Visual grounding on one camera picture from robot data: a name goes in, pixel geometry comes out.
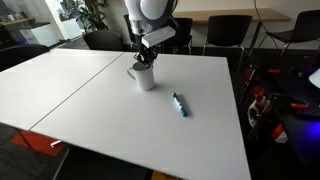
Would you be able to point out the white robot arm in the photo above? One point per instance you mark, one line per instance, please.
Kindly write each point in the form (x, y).
(151, 10)

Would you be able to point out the white planter box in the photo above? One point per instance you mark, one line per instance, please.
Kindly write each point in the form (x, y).
(71, 28)

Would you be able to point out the green whiteboard marker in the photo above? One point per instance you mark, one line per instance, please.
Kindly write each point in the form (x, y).
(180, 106)

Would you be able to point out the green potted plant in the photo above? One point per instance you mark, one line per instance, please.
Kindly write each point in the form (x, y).
(91, 13)

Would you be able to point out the white ceramic mug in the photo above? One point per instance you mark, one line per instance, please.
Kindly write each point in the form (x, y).
(145, 80)

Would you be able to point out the wooden table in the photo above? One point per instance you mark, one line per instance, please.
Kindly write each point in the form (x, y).
(233, 15)

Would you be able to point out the wooden desk behind glass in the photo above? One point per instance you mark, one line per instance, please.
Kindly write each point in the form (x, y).
(16, 21)

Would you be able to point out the metal table foot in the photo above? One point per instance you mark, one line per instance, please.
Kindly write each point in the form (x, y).
(56, 143)

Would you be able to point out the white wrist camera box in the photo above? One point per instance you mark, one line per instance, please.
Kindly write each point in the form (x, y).
(158, 36)

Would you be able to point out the black robot stand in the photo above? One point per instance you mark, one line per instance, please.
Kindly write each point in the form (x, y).
(300, 150)

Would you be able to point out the white low cabinet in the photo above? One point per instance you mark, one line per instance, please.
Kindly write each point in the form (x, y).
(40, 35)

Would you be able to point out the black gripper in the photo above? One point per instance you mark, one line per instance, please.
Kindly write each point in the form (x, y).
(146, 51)

